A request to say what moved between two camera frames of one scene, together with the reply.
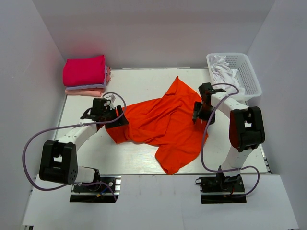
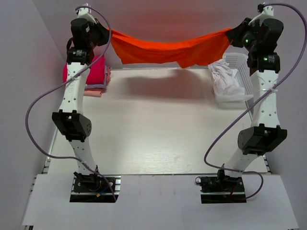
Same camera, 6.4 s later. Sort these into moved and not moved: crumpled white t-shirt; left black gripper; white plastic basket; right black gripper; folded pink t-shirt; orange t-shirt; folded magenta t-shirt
Moved: orange t-shirt; right black gripper; left black gripper
Not moved: crumpled white t-shirt; folded pink t-shirt; folded magenta t-shirt; white plastic basket
